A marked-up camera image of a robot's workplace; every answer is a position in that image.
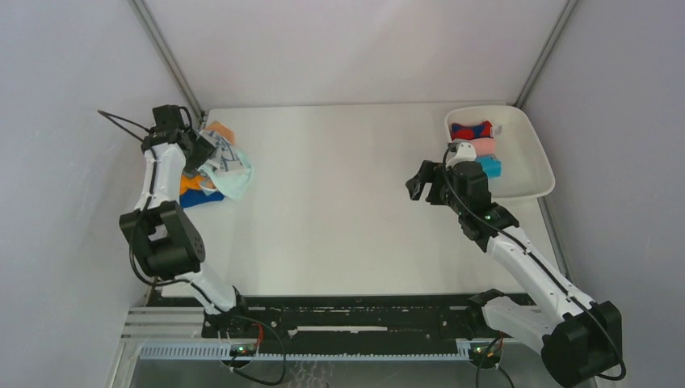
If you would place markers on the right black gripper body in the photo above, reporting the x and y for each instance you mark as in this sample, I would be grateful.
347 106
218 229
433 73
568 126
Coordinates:
448 176

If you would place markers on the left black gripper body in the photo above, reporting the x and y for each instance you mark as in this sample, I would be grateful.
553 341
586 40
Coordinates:
202 149

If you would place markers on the white blue patterned towel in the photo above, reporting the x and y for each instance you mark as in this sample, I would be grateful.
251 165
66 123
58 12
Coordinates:
225 157

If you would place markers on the bright blue towel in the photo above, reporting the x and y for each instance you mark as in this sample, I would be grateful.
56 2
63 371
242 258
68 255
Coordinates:
491 165

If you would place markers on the mint green towel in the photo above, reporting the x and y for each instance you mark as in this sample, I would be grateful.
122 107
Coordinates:
232 184

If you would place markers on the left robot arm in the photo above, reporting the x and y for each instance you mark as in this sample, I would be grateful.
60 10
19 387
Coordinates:
164 247

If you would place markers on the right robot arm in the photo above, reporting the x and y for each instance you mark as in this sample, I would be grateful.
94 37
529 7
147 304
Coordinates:
576 337

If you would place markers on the orange towel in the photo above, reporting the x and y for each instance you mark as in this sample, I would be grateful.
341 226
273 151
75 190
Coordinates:
200 181

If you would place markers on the pink rolled towel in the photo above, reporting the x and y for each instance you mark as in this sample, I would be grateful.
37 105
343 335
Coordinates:
478 147

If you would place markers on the dark blue towel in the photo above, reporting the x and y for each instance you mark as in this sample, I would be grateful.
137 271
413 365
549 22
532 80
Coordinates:
191 198

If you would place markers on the red blue rolled towel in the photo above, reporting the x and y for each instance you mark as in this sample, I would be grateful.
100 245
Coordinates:
469 132

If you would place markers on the white plastic tray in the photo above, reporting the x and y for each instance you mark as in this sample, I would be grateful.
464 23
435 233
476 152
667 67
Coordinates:
526 171

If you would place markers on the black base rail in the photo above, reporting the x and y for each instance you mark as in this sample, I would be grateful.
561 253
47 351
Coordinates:
399 325

